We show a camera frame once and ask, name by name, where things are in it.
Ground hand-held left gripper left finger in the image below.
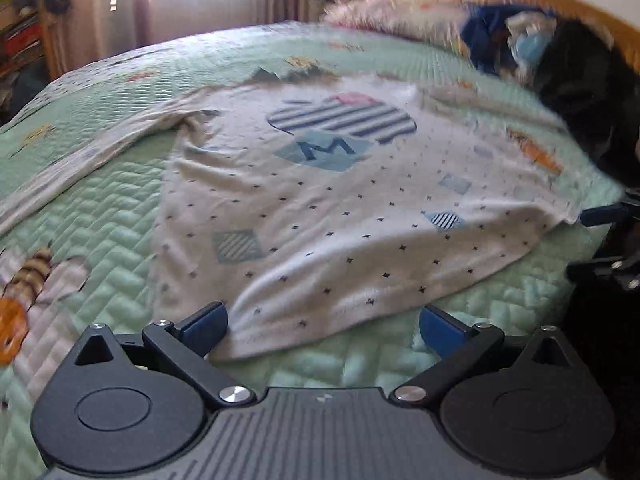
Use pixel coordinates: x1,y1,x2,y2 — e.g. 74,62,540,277
75,301,257,408

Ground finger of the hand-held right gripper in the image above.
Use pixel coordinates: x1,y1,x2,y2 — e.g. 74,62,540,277
579,200,640,229
566,254,640,292

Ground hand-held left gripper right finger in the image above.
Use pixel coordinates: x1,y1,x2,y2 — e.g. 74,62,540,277
390,304,583,407

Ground white star-print shirt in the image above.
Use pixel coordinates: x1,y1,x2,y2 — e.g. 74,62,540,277
0,72,583,361

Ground white and light blue clothes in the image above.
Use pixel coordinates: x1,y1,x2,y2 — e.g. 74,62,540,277
505,10,558,81

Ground black garment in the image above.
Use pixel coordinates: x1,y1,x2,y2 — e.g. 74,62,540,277
532,20,640,186

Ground green quilted bee bedspread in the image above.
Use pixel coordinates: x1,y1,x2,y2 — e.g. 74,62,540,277
0,20,626,480

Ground floral pillow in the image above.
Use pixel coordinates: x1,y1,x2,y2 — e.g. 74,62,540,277
322,0,476,53

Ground wooden bookshelf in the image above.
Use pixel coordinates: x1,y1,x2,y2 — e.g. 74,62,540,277
0,0,71,126

